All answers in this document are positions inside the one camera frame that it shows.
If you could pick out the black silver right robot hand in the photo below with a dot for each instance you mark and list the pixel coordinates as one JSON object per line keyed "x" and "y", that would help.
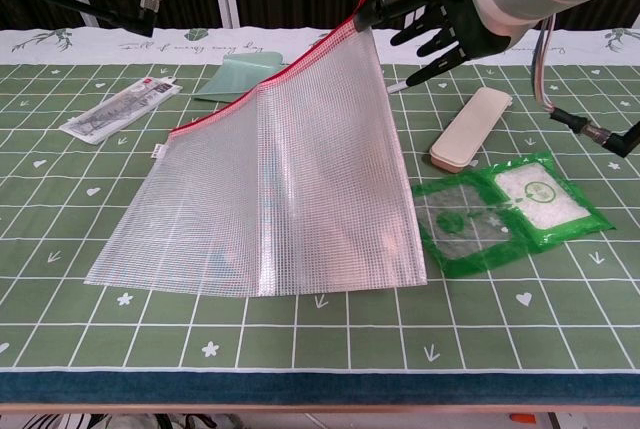
{"x": 470, "y": 24}

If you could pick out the clear mesh zipper pouch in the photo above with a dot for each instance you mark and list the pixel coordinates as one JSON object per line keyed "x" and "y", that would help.
{"x": 300, "y": 189}

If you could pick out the small packaged item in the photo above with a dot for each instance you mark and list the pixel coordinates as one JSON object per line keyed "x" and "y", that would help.
{"x": 115, "y": 109}

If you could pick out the green checkered tablecloth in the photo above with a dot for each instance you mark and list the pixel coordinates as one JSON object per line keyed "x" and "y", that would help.
{"x": 320, "y": 339}

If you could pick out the beige oblong case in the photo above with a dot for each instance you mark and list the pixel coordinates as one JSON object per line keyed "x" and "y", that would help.
{"x": 470, "y": 129}

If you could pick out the mint green plastic dustpan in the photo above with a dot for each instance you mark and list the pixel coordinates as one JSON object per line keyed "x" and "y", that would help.
{"x": 230, "y": 79}

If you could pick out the green clear plastic pouch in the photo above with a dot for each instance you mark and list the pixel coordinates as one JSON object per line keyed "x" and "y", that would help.
{"x": 530, "y": 204}

